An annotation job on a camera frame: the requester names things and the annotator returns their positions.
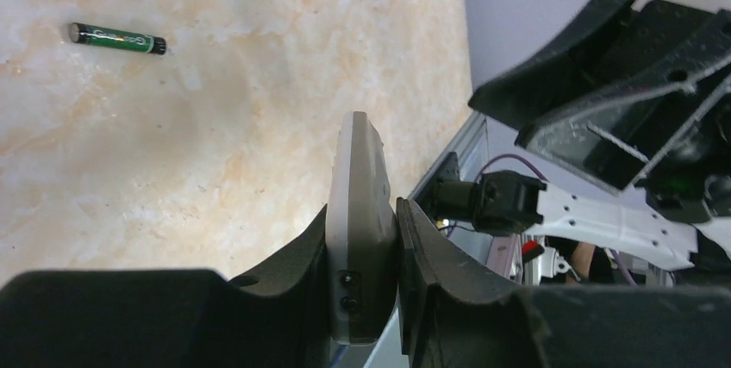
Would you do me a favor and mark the white air conditioner remote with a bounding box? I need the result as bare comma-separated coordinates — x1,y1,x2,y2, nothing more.
325,111,397,346

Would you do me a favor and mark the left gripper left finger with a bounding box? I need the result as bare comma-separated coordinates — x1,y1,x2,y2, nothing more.
1,213,330,367

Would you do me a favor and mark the green battery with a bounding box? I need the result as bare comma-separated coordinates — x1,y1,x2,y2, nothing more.
68,22,167,55

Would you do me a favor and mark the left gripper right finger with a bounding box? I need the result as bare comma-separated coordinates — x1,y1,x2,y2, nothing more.
397,199,730,367

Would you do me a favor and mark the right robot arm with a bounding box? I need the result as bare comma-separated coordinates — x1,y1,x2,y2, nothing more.
424,0,730,271

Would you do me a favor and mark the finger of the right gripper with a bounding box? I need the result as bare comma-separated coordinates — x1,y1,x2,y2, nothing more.
516,8,730,192
468,0,635,130

